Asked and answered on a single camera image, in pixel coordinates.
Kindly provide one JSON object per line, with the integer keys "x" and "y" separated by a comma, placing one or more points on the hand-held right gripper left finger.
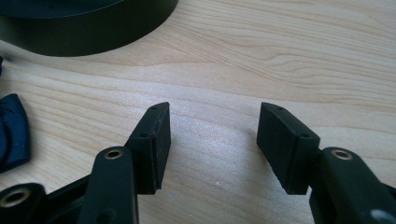
{"x": 149, "y": 149}

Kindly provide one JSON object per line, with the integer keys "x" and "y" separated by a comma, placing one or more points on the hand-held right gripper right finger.
{"x": 289, "y": 149}

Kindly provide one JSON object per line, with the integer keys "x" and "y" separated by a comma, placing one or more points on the dark blue cloth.
{"x": 12, "y": 133}

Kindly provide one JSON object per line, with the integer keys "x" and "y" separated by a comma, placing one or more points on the black round container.
{"x": 84, "y": 28}

